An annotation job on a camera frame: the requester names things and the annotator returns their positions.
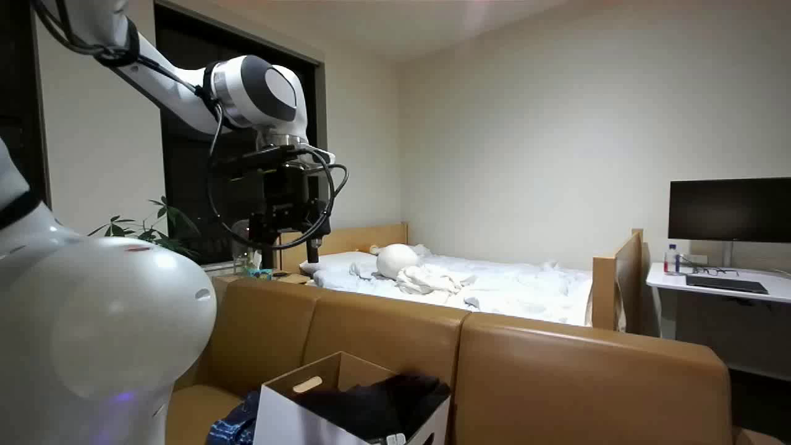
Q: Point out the flat white pillow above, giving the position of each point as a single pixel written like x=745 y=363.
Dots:
x=343 y=266

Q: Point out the blue cloth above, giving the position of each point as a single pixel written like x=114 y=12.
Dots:
x=237 y=429

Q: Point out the black bag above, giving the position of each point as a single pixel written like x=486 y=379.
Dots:
x=373 y=410

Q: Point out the small plastic bottle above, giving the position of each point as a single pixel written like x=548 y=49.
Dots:
x=674 y=261

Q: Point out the green houseplant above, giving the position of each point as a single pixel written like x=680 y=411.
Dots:
x=157 y=234

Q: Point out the wooden bed headboard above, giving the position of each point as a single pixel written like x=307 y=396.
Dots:
x=363 y=239

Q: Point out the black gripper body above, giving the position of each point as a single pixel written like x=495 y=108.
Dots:
x=286 y=202

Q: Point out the black computer monitor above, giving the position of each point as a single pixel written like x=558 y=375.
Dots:
x=730 y=211

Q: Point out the bed with white sheet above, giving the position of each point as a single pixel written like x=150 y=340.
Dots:
x=527 y=287

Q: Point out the black keyboard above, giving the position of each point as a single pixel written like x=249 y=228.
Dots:
x=725 y=286

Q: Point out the dark window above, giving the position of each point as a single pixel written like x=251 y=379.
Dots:
x=19 y=99
x=187 y=165

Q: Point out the wooden bed footboard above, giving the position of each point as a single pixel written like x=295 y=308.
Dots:
x=631 y=280

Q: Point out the brown leather couch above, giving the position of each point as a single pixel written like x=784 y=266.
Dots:
x=536 y=386

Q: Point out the round white pillow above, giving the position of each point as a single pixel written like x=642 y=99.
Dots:
x=398 y=261

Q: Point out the white desk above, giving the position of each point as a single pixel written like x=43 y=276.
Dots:
x=783 y=287

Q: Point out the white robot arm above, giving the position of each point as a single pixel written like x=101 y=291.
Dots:
x=107 y=330

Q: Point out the crumpled white cloth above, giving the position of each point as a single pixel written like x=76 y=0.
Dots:
x=433 y=280

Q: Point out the white cardboard box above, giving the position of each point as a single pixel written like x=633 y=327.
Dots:
x=286 y=424

